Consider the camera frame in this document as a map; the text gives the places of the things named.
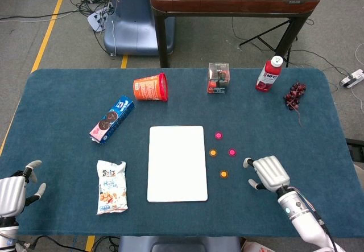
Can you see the white peanut snack bag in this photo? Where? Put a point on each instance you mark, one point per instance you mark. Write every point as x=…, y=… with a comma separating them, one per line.
x=111, y=189

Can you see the pink chip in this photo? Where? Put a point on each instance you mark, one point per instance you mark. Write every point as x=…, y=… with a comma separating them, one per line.
x=232, y=152
x=218, y=135

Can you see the right robot hand silver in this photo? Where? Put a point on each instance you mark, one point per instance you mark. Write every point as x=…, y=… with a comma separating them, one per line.
x=270, y=172

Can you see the blue grey machine base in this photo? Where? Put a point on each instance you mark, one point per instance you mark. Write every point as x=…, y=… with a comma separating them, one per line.
x=133, y=21

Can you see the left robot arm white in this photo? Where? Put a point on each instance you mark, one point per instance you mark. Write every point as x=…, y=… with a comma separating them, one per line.
x=7, y=232

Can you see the white rectangular board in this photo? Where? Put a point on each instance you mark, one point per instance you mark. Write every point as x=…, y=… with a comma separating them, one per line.
x=177, y=163

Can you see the brown mahjong table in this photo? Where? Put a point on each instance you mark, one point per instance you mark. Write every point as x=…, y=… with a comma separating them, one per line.
x=227, y=4

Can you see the orange instant noodle cup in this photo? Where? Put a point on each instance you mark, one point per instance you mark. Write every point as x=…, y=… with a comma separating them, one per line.
x=149, y=87

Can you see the white power strip with plugs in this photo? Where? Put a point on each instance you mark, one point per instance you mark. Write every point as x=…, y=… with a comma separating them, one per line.
x=95, y=21

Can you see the blue pink cookie box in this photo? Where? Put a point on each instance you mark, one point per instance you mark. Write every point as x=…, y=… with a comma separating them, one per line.
x=112, y=118

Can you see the white power strip black plug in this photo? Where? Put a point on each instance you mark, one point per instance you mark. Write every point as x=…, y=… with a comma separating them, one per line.
x=352, y=78

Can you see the red NFC juice bottle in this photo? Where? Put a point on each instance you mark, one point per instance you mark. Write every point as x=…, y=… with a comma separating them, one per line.
x=268, y=77

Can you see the dark red grape bunch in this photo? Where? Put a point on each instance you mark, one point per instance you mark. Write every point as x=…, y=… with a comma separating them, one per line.
x=294, y=94

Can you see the clear coffee capsule box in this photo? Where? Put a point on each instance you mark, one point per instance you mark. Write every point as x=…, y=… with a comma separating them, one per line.
x=218, y=78

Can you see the left robot hand silver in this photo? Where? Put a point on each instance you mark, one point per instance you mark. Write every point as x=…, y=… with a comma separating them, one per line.
x=11, y=190

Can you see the orange chip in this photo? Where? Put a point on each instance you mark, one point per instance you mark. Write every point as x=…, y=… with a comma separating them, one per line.
x=223, y=174
x=213, y=152

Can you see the grey blue robot torso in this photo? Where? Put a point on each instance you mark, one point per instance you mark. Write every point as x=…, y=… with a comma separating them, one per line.
x=179, y=245

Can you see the blue table cloth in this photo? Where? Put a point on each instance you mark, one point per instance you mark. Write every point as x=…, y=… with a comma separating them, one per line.
x=57, y=149

